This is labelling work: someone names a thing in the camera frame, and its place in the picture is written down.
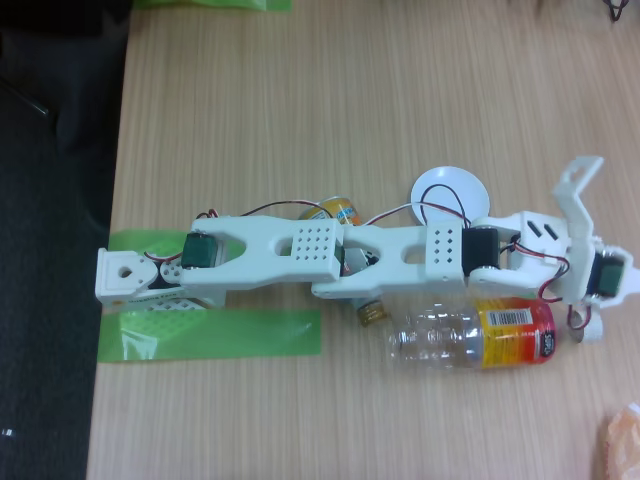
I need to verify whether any black cable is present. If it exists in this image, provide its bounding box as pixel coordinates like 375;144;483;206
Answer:
602;0;632;24

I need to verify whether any clear plastic bottle orange label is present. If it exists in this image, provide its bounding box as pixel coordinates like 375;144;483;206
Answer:
388;297;607;374

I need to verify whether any yellow blue aluminium bottle can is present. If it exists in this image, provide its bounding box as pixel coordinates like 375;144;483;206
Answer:
298;195;390;329

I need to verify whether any small white round plate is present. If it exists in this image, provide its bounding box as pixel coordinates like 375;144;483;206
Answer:
409;165;491;229

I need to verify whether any orange plastic bag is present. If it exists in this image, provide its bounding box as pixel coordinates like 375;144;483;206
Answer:
599;402;640;480

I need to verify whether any long green tape strip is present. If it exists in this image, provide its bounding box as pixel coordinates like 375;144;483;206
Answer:
97;308;322;364

